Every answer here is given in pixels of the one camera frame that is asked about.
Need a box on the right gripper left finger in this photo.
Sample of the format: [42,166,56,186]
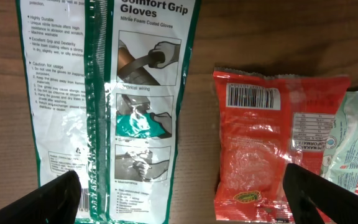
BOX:
[0,170,81,224]

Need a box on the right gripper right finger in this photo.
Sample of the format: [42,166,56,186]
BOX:
[283,163,358,224]

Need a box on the mint green wet wipes pack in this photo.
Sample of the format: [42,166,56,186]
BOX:
[320,91,358,193]

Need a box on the red Nescafe coffee pack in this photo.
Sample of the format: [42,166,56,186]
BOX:
[213,67,350,223]

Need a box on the green white 3M package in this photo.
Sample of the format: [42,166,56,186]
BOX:
[16,0,201,224]

